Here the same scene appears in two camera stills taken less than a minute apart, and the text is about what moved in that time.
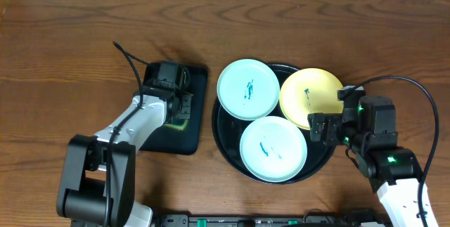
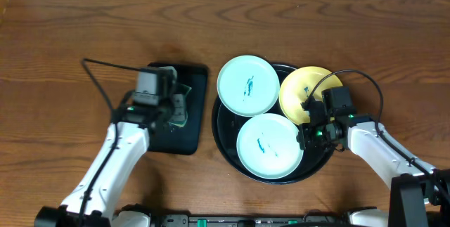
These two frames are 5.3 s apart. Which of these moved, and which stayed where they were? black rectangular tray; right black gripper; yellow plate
Moved: right black gripper
Stayed: black rectangular tray; yellow plate
